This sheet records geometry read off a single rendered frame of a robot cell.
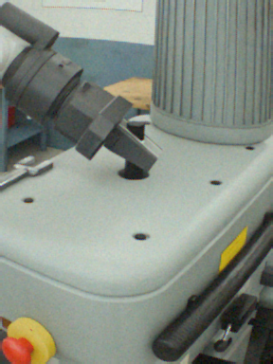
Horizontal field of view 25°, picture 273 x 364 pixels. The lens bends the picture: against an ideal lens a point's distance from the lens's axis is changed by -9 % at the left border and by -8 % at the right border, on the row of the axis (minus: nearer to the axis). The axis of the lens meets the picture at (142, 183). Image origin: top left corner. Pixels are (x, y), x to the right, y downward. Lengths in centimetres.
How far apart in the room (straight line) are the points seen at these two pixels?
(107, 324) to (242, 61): 45
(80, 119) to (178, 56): 22
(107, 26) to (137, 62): 49
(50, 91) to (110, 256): 23
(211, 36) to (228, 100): 10
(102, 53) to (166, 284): 524
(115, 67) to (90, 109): 504
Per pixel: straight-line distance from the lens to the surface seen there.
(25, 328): 67
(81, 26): 594
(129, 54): 568
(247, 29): 89
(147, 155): 77
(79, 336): 65
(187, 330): 65
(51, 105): 76
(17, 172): 78
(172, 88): 92
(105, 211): 70
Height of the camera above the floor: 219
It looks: 23 degrees down
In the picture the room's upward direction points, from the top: 3 degrees clockwise
